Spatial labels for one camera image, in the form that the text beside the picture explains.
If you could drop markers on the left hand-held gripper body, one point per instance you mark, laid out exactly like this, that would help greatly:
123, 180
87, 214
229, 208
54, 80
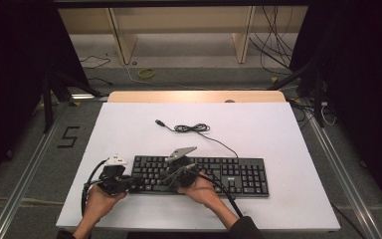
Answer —
116, 161

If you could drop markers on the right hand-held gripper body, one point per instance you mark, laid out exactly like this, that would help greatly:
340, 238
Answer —
180, 153

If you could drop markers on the black keyboard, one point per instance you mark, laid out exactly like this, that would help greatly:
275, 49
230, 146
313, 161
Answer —
242, 176

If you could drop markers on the person's left hand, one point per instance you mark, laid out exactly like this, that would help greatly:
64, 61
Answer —
101, 202

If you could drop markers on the person's right hand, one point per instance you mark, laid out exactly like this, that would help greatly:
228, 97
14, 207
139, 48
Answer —
202, 192

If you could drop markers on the light wooden table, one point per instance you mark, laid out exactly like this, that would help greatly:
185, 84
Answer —
179, 96

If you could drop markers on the white board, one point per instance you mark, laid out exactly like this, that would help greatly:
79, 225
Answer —
245, 132

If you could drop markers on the black metal stand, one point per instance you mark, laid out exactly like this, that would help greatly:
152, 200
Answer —
318, 99
48, 109

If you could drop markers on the yellow tape roll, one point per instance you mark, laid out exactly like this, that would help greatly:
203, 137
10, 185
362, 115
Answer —
146, 73

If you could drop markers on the dark curtain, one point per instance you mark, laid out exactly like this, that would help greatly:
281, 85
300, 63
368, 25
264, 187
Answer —
361, 83
13, 66

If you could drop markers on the short metal rail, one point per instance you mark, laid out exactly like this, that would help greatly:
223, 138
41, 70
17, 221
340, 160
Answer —
86, 97

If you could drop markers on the metal floor rail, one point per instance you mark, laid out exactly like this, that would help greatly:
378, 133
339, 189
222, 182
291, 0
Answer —
344, 179
23, 186

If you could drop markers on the light wooden furniture frame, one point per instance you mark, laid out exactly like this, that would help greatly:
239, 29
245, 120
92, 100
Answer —
126, 43

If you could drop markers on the black frame beam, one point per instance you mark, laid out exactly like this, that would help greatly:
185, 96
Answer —
179, 3

